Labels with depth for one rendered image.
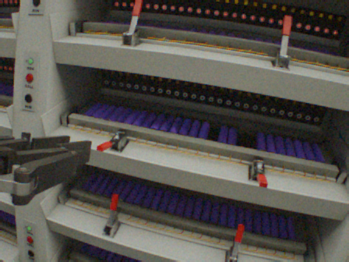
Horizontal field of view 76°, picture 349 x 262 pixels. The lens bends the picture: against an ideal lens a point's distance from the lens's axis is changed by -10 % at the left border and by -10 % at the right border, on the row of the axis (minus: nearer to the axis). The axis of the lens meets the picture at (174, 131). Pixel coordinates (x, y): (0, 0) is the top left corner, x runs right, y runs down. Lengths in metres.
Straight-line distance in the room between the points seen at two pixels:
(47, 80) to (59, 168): 0.32
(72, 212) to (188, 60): 0.43
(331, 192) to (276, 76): 0.23
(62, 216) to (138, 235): 0.19
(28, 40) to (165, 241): 0.51
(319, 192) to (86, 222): 0.49
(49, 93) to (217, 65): 0.34
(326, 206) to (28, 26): 0.67
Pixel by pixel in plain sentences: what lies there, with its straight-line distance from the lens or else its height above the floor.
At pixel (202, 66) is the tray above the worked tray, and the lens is 0.42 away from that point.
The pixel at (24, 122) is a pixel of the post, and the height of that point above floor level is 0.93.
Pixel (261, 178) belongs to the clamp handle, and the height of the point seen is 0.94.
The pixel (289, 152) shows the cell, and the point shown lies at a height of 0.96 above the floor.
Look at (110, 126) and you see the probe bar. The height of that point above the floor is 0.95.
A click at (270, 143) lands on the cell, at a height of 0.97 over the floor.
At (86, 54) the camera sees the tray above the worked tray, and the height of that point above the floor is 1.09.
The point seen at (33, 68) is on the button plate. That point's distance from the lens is 0.56.
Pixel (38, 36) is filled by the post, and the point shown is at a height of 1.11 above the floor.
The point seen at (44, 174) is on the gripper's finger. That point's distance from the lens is 0.22.
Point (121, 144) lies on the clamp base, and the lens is 0.48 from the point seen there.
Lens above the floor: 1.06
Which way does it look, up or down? 12 degrees down
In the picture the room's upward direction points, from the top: 9 degrees clockwise
